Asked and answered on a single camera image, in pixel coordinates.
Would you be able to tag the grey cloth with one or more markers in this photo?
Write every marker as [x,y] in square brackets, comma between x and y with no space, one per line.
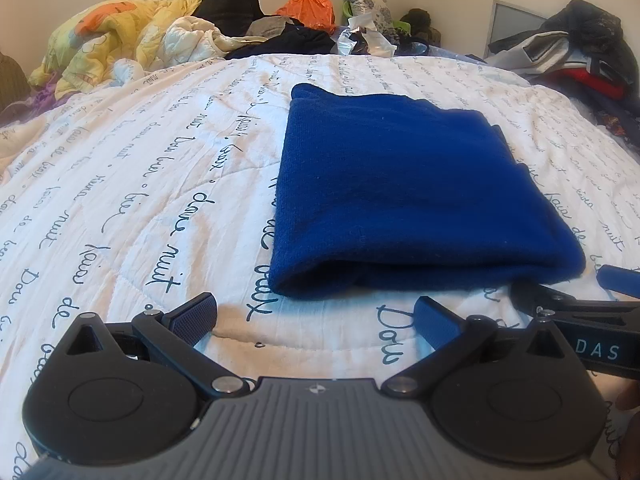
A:
[270,27]

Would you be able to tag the purple cloth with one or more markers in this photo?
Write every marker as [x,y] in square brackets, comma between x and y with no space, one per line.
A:
[47,97]

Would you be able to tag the white quilted cloth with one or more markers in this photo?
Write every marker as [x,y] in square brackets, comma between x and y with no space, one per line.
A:
[195,35]

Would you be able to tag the yellow printed quilt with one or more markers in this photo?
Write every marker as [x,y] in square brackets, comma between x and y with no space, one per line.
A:
[100,40]

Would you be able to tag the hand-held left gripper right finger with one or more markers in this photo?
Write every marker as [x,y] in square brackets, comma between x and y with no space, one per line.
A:
[436,317]

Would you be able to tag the brown plush toy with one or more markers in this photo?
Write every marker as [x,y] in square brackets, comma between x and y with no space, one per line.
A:
[420,22]

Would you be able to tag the pile of dark clothes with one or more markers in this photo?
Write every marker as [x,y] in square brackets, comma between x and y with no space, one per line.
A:
[585,50]

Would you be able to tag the dark navy garment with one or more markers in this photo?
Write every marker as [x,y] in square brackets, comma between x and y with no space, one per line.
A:
[295,42]

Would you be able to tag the grey framed panel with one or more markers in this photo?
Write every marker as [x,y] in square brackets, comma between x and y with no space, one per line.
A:
[510,22]

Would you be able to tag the blue knit sweater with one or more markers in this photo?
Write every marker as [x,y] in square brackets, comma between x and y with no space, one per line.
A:
[400,185]

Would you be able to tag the white script-printed bedspread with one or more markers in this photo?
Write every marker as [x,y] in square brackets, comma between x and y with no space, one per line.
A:
[125,185]

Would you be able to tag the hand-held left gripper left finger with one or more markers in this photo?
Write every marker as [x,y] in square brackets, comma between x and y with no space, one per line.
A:
[195,316]

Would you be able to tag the brown woven chair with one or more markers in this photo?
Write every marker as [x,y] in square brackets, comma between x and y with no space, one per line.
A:
[12,82]

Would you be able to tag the floral print pillow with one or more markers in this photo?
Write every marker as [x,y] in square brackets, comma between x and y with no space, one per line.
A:
[370,5]

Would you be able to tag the green basket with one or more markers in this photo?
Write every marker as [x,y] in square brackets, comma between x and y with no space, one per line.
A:
[406,24]

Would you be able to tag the black cap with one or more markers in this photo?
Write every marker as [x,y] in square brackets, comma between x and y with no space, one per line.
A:
[227,2]

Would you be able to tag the orange plastic bag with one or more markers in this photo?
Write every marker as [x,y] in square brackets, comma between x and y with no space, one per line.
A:
[310,10]

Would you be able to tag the white crumpled plastic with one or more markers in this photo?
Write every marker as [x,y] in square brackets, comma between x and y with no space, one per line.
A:
[370,40]

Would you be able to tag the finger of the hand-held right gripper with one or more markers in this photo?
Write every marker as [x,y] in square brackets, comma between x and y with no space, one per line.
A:
[620,280]
[532,297]

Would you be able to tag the person's right hand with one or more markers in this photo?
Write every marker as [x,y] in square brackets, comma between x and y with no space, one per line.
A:
[630,400]

